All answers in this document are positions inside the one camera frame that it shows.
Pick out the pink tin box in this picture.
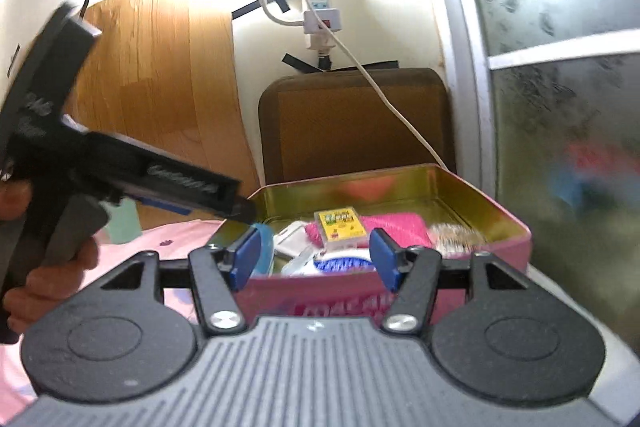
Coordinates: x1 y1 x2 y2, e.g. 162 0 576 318
222 163 534 324

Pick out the wooden board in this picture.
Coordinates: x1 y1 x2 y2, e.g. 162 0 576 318
70 0 262 228

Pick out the mint green cup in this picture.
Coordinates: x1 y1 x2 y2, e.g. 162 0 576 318
108 197 144 245

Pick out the pink knit headband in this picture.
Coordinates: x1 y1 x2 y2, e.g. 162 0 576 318
305 213 432 249

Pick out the pink floral bedsheet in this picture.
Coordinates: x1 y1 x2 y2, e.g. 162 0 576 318
0 218 242 410

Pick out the white power cable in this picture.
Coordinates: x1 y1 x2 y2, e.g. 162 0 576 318
325 29 452 170

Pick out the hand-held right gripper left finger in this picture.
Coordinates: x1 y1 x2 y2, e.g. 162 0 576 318
100 224 263 338

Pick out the blue white packet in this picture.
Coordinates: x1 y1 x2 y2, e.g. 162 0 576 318
281 251 377 279

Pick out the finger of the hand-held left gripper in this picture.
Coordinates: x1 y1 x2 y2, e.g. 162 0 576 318
234 196 259 226

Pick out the person's left hand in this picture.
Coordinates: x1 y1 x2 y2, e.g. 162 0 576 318
0 179 101 334

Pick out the window with white frame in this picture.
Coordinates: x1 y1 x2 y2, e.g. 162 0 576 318
446 0 640 293

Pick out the white power strip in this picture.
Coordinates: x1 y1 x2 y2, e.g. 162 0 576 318
300 0 347 52

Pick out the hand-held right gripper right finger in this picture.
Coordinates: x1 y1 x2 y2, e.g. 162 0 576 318
369 227 540 337

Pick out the yellow card box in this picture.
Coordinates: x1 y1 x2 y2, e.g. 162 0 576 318
314 208 369 253

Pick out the light blue round item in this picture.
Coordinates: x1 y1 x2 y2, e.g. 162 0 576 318
249 223 277 279

